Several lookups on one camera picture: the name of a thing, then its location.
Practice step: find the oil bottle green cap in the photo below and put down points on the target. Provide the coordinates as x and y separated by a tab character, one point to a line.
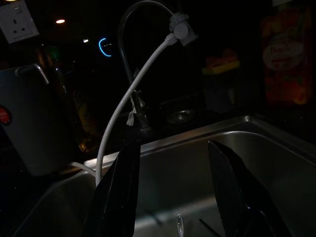
84	111

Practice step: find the black chopstick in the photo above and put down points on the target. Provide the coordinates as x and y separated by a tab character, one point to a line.
207	228

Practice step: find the yellow sponge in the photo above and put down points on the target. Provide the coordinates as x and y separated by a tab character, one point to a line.
222	67

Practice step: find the grey water filter canister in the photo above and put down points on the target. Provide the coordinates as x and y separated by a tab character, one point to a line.
32	118

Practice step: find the orange dish soap pump bottle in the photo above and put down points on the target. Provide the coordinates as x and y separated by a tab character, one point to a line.
286	61

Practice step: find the curved chrome faucet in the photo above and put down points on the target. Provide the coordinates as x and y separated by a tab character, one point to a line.
123	49

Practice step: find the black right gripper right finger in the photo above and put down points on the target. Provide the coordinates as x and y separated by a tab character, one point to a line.
237	197

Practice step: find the white wall socket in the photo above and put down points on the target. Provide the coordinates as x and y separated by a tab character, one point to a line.
17	22

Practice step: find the silver spoon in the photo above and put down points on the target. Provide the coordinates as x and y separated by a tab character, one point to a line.
180	225

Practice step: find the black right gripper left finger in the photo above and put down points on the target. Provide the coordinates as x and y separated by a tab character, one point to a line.
116	197

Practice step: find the white faucet adapter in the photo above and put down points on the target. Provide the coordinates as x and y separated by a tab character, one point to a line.
182	29

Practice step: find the black sponge holder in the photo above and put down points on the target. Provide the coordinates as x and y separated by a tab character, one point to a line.
222	89

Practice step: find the stainless steel sink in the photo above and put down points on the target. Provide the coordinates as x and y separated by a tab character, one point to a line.
177	172

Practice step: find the round metal hole cover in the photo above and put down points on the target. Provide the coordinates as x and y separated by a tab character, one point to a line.
181	116

